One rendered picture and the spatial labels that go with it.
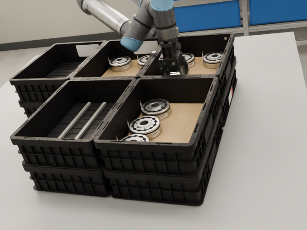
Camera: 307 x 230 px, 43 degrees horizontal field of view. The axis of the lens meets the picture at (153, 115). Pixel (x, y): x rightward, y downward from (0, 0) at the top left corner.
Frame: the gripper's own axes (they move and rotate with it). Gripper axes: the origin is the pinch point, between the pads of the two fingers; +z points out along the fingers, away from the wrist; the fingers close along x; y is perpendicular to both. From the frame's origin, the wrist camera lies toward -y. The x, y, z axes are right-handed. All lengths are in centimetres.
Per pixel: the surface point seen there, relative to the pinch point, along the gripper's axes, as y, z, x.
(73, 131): 27.7, 2.0, -33.3
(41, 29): -287, 63, -234
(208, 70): -14.1, 2.0, 10.4
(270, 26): -202, 56, 37
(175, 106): 13.7, 1.9, 1.3
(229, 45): -14.8, -8.0, 19.5
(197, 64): -20.7, 2.0, 4.9
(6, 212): 55, 15, -50
